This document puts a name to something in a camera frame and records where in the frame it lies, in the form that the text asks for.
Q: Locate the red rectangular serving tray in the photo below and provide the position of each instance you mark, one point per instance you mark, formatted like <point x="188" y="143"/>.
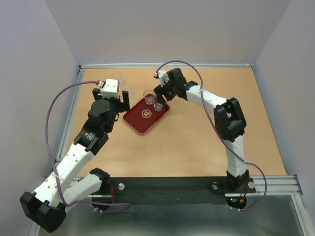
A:
<point x="142" y="117"/>

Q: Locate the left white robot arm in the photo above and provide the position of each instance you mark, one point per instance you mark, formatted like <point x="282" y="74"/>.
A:
<point x="49" y="203"/>

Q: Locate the clear glass left middle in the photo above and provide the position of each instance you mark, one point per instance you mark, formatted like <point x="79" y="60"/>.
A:
<point x="127" y="87"/>

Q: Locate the aluminium table frame rail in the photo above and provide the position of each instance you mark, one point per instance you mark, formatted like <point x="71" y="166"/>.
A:
<point x="170" y="65"/>

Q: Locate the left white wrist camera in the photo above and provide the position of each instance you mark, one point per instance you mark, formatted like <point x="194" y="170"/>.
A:
<point x="109" y="88"/>

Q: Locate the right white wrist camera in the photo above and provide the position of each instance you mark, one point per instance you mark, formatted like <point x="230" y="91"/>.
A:
<point x="162" y="76"/>

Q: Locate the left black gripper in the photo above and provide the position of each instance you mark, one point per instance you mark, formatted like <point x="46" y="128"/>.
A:
<point x="120" y="106"/>

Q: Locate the clear glass back left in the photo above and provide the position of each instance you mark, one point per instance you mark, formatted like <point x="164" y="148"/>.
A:
<point x="118" y="76"/>

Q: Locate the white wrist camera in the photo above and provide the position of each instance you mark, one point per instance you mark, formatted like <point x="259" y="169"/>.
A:
<point x="162" y="76"/>
<point x="109" y="88"/>

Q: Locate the clear faceted glass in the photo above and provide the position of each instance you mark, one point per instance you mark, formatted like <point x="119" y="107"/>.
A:
<point x="149" y="96"/>
<point x="158" y="108"/>

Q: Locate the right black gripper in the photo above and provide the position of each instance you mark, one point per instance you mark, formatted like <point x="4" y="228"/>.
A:
<point x="158" y="91"/>

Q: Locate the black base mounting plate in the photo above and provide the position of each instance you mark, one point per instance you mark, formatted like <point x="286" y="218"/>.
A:
<point x="171" y="190"/>

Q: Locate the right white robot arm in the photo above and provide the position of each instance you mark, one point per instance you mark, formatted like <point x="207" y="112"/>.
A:
<point x="225" y="116"/>

